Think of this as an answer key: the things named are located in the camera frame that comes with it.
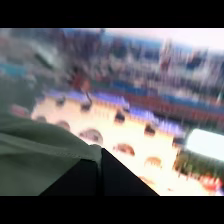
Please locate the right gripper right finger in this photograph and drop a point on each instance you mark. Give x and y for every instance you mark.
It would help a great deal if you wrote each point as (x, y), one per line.
(123, 181)

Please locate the grey-green garment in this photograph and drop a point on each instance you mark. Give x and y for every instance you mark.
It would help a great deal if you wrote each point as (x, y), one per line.
(36, 156)

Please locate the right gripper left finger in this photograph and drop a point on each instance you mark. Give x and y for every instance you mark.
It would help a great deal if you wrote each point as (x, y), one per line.
(80, 181)

